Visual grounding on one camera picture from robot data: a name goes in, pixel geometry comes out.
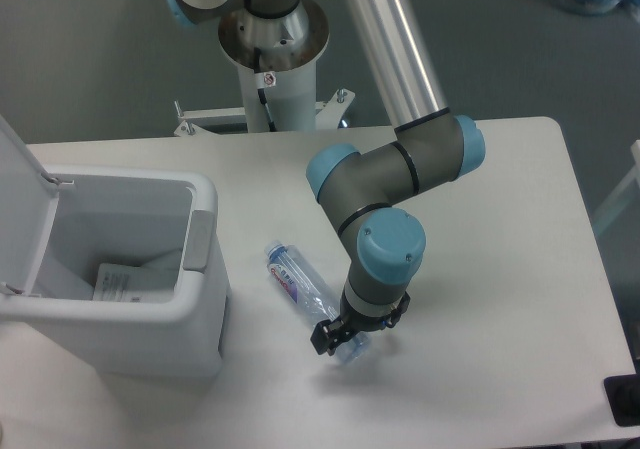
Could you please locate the black device at table edge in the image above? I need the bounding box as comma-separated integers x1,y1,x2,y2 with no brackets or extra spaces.
603,374,639,427

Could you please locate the black cable on pedestal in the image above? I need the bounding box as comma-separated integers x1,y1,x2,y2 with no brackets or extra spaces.
252,46,278,133

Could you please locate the white plastic pouch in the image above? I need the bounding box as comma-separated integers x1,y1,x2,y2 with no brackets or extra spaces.
92,263,178,304

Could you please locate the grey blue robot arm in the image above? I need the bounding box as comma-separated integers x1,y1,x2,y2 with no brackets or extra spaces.
166,0,486,354

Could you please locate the white frame at right edge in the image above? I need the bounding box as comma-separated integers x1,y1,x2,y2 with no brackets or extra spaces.
591,140,639,237

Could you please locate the white trash can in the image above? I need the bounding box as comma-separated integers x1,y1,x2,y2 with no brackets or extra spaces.
1,124,230,377

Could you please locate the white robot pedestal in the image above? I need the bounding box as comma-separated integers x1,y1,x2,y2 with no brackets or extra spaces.
174,0,355,137

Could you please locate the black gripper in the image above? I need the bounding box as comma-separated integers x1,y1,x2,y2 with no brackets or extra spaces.
310,292,411,356

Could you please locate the clear plastic water bottle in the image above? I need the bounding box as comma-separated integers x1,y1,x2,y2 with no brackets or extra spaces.
264,240,340,332

